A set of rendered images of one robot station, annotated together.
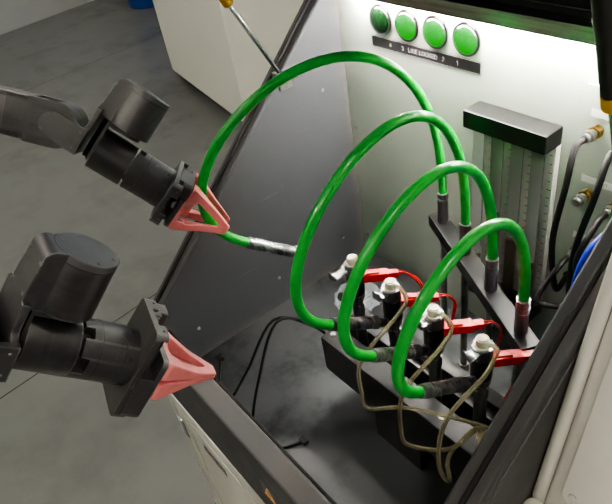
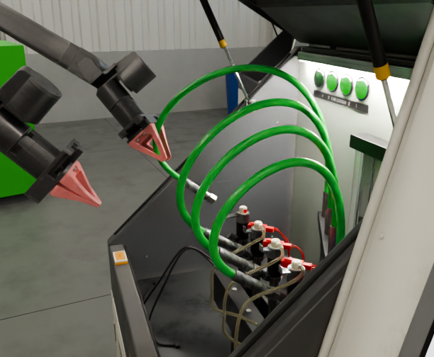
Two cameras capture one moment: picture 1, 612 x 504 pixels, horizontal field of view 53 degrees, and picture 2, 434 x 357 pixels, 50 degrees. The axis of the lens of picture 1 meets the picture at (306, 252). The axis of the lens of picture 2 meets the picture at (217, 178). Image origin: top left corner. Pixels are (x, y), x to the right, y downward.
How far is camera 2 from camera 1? 35 cm
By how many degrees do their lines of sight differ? 22
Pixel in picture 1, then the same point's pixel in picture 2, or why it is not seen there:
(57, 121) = (88, 64)
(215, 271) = (169, 219)
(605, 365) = (360, 278)
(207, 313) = (155, 247)
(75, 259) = (32, 78)
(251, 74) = not seen: hidden behind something
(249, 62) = not seen: hidden behind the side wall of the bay
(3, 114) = (64, 54)
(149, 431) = not seen: outside the picture
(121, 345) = (45, 149)
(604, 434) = (350, 337)
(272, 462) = (137, 329)
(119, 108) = (125, 67)
